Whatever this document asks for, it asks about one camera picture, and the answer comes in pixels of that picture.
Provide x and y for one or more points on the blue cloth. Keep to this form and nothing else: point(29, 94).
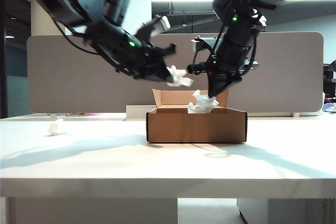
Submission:
point(331, 108)

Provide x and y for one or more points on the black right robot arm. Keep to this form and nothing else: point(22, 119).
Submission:
point(236, 43)

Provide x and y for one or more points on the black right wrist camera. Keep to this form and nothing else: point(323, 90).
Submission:
point(198, 68)

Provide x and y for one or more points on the black office chair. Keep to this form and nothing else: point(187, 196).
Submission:
point(330, 77)

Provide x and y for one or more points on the small white paper ball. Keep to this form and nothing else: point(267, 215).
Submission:
point(54, 128)

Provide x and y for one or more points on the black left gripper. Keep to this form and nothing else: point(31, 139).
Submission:
point(139, 61)

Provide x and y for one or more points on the pink flat sheet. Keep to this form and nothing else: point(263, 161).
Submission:
point(95, 114)

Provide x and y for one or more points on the white desk leg panel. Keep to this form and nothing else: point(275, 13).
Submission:
point(92, 212)

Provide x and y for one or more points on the white partition foot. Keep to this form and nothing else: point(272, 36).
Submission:
point(296, 115)
point(53, 116)

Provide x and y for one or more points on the grey fabric desk partition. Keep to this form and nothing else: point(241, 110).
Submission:
point(92, 77)

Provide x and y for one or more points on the white desk pedestal cabinet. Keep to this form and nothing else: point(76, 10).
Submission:
point(288, 212)

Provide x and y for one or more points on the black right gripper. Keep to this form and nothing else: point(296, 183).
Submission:
point(228, 68)

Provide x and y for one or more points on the small brown flat object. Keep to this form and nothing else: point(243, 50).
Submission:
point(76, 114)

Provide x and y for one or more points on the large white paper ball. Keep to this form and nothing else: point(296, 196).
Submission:
point(181, 77)

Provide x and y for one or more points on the brown cardboard paper box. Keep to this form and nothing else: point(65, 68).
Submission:
point(197, 127)

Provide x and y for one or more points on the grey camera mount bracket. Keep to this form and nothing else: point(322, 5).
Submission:
point(203, 43)

